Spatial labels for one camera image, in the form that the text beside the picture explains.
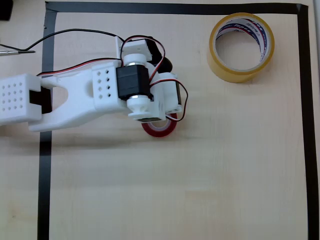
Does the small red tape roll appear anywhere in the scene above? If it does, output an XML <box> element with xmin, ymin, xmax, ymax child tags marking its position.
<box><xmin>141</xmin><ymin>112</ymin><xmax>179</xmax><ymax>138</ymax></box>

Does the big yellow tape roll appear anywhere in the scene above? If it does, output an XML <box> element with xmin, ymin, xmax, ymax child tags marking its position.
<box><xmin>206</xmin><ymin>12</ymin><xmax>276</xmax><ymax>84</ymax></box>

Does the black webcam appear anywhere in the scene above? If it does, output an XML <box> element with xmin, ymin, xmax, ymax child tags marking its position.
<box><xmin>146</xmin><ymin>36</ymin><xmax>174</xmax><ymax>74</ymax></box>

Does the black box-shaped object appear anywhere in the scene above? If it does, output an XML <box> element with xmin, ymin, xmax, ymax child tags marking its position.
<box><xmin>0</xmin><ymin>0</ymin><xmax>14</xmax><ymax>21</ymax></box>

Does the red black servo wire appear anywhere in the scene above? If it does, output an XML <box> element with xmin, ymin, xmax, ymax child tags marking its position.
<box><xmin>119</xmin><ymin>34</ymin><xmax>166</xmax><ymax>86</ymax></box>
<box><xmin>36</xmin><ymin>57</ymin><xmax>121</xmax><ymax>77</ymax></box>
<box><xmin>149</xmin><ymin>78</ymin><xmax>189</xmax><ymax>123</ymax></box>

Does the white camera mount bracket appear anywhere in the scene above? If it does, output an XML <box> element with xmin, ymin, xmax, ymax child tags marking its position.
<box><xmin>115</xmin><ymin>36</ymin><xmax>154</xmax><ymax>62</ymax></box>

